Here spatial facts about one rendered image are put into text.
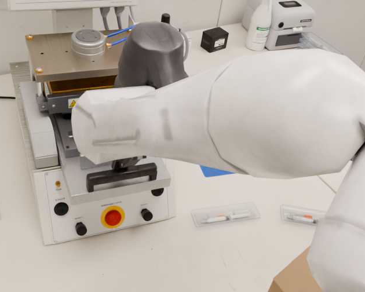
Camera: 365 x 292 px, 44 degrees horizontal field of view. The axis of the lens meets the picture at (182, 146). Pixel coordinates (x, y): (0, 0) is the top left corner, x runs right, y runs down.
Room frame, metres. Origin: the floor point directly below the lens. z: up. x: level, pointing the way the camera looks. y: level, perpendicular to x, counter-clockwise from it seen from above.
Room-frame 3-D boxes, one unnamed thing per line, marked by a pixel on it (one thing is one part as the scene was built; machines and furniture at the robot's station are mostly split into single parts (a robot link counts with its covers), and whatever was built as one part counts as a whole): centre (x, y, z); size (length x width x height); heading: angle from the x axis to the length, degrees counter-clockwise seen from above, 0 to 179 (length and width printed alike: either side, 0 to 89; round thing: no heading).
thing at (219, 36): (1.66, -0.05, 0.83); 0.09 x 0.06 x 0.07; 135
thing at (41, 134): (0.83, 0.35, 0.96); 0.25 x 0.05 x 0.07; 28
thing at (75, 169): (0.79, 0.18, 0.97); 0.30 x 0.22 x 0.08; 28
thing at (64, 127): (0.84, 0.20, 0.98); 0.20 x 0.17 x 0.03; 118
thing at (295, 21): (1.84, -0.31, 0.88); 0.25 x 0.20 x 0.17; 32
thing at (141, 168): (0.67, 0.11, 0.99); 0.15 x 0.02 x 0.04; 118
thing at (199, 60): (1.66, -0.06, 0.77); 0.84 x 0.30 x 0.04; 128
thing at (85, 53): (0.99, 0.26, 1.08); 0.31 x 0.24 x 0.13; 118
